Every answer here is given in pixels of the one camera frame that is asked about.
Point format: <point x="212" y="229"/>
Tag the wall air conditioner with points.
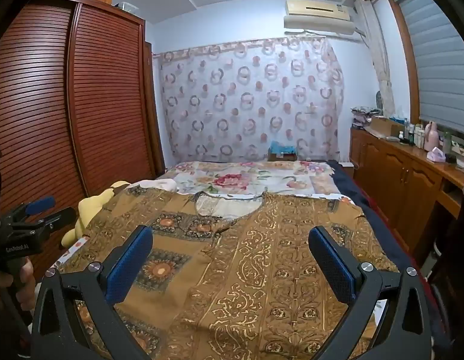
<point x="314" y="11"/>

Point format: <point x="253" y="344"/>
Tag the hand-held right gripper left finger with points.
<point x="128" y="266"/>

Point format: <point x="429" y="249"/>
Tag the green bottle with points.
<point x="446" y="142"/>

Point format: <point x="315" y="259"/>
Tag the wooden sideboard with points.
<point x="397" y="180"/>

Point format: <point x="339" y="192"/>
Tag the dark chair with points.
<point x="449" y="288"/>

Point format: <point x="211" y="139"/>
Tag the brown patterned top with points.
<point x="254" y="251"/>

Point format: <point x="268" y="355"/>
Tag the open cardboard box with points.
<point x="384" y="125"/>

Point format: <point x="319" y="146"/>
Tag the pile of folded clothes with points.
<point x="363" y="116"/>

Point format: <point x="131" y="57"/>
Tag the wooden window frame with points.
<point x="402" y="56"/>

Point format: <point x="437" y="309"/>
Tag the pink thermos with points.
<point x="430" y="137"/>

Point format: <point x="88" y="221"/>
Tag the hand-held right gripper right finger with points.
<point x="333" y="266"/>

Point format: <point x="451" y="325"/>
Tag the beige window curtain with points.
<point x="378" y="56"/>

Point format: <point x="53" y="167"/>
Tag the purple tissue pack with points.
<point x="438" y="155"/>

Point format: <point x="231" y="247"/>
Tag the grey window blind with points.
<point x="438" y="63"/>

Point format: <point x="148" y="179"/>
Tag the small cardboard box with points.
<point x="282" y="156"/>

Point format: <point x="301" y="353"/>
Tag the brown slatted wardrobe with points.
<point x="104" y="101"/>

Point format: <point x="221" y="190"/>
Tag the person's left hand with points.
<point x="3" y="283"/>

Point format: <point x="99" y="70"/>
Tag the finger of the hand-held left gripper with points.
<point x="51" y="218"/>
<point x="40" y="204"/>

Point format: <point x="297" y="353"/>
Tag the white bottle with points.
<point x="419" y="135"/>

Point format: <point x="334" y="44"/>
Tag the grey round object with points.
<point x="379" y="101"/>

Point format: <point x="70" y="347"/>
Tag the pale pink cloth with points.
<point x="160" y="184"/>

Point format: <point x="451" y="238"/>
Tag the dark blue bedsheet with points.
<point x="370" y="213"/>

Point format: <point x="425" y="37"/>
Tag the white power strip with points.
<point x="345" y="164"/>

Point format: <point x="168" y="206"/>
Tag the yellow plush toy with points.
<point x="91" y="206"/>

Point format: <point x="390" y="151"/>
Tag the dark bottle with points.
<point x="411" y="135"/>

